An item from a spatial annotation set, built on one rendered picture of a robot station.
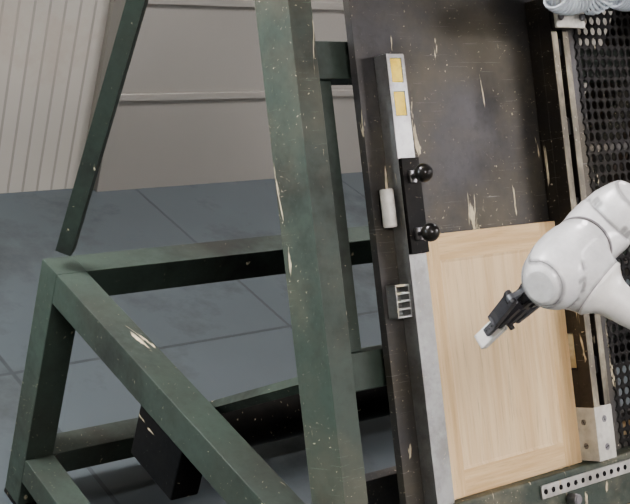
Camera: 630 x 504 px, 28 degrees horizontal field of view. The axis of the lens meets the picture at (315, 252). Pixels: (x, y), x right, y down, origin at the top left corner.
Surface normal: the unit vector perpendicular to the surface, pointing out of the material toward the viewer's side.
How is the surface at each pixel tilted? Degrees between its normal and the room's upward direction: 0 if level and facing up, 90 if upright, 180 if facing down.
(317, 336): 90
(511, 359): 58
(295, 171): 90
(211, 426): 0
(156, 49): 90
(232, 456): 0
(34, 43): 90
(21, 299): 0
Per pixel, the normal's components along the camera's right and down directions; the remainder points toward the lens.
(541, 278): -0.66, 0.30
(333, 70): 0.61, -0.07
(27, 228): 0.23, -0.88
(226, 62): 0.59, 0.47
